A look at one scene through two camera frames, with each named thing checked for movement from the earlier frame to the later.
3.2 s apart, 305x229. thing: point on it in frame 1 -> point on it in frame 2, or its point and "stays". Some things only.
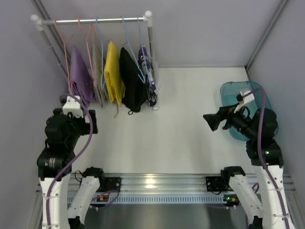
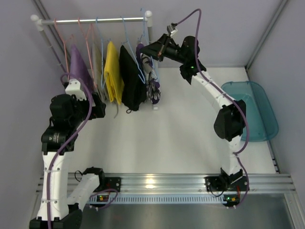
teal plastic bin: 229,90 stays
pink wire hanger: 86,38 stays
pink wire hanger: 70,87 stays
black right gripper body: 224,117 -> 158,47
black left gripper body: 91,120 -> 99,109
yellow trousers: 113,75 stays
